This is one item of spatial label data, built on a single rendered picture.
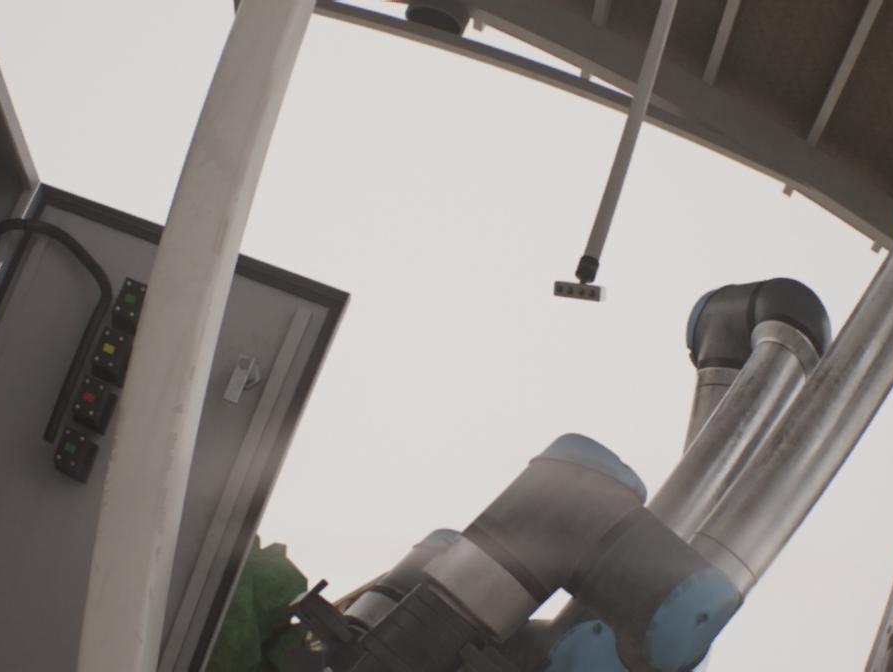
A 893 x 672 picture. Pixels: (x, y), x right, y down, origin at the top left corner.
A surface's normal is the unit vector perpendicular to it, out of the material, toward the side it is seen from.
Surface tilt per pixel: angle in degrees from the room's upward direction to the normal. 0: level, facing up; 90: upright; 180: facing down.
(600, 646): 95
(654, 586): 100
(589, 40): 90
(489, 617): 108
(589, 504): 76
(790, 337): 118
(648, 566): 86
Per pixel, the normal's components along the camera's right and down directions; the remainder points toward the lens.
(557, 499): -0.18, -0.44
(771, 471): -0.37, -0.54
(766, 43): -0.48, 0.82
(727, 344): -0.42, -0.32
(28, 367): 0.04, -0.34
